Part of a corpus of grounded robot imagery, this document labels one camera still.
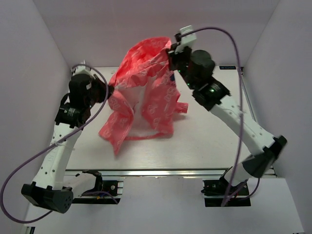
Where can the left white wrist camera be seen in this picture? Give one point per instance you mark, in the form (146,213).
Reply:
(81,68)

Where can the right blue corner label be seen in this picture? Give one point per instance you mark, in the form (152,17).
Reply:
(227,67)

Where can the aluminium rail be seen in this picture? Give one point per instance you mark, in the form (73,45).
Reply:
(162,172)
(256,117)

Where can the pink patterned hooded jacket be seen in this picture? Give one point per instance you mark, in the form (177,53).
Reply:
(145,96)

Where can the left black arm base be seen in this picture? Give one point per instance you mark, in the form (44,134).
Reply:
(106,191)

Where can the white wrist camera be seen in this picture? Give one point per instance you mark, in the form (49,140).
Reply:
(184,38)
(81,68)

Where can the aluminium right side rail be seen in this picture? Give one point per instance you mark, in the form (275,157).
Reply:
(256,117)

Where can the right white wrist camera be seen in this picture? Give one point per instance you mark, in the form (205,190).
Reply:
(184,38)

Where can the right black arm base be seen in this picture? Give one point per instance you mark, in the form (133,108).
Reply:
(213,192)

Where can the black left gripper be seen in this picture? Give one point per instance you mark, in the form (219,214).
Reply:
(101,85)

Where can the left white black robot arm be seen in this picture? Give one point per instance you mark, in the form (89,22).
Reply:
(48,190)

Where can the aluminium front rail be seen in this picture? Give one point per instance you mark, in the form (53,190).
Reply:
(162,172)

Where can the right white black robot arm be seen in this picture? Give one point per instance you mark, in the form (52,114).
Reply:
(196,68)

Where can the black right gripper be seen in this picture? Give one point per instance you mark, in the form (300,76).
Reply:
(173,56)

